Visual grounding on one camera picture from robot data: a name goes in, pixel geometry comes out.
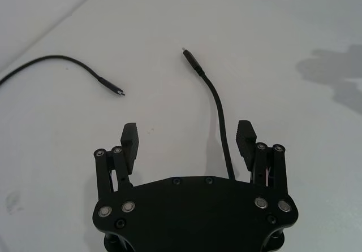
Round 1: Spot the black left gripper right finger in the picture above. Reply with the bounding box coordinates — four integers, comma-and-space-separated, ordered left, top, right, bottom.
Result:
235, 119, 290, 198

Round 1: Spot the black cable with short plug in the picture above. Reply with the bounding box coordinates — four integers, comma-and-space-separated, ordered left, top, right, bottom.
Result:
0, 55, 126, 97

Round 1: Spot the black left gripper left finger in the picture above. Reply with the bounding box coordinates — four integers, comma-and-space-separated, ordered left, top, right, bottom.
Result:
94, 122, 141, 199

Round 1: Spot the black cable with long plug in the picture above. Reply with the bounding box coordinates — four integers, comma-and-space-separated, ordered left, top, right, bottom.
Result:
182, 47, 237, 183

